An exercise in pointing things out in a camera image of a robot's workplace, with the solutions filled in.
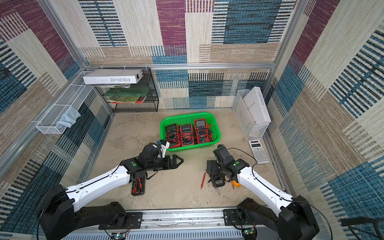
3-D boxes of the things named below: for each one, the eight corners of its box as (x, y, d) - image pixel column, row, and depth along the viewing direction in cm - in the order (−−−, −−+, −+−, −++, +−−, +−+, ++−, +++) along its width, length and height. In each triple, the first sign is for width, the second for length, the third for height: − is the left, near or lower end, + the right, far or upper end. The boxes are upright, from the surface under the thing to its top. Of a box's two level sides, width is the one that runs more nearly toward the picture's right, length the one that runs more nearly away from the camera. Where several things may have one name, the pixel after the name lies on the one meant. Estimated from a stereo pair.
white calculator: (257, 164, 94) (259, 162, 92) (248, 142, 104) (249, 140, 102) (268, 162, 95) (270, 161, 93) (258, 141, 105) (259, 139, 103)
